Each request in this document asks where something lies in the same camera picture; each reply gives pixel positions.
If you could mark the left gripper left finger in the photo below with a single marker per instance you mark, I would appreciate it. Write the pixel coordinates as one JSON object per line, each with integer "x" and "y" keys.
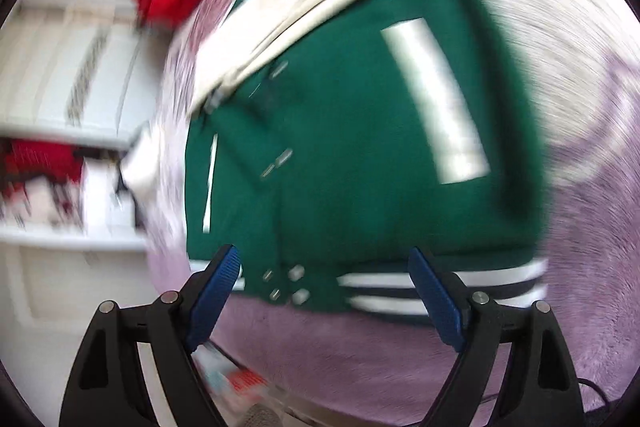
{"x": 106, "y": 386}

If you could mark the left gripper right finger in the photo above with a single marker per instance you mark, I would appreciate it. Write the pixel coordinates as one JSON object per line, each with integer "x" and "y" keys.
{"x": 539, "y": 385}

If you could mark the green varsity jacket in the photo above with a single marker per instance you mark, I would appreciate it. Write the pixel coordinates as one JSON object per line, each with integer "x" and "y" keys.
{"x": 329, "y": 138}

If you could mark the hanging red clothes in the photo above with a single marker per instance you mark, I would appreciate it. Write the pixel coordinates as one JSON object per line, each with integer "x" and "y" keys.
{"x": 23, "y": 161}

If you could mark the black and white garment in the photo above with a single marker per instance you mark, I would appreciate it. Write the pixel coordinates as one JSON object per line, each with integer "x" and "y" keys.
{"x": 140, "y": 170}

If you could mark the white sliding wardrobe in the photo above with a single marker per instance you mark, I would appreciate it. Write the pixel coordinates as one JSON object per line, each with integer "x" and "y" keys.
{"x": 78, "y": 75}

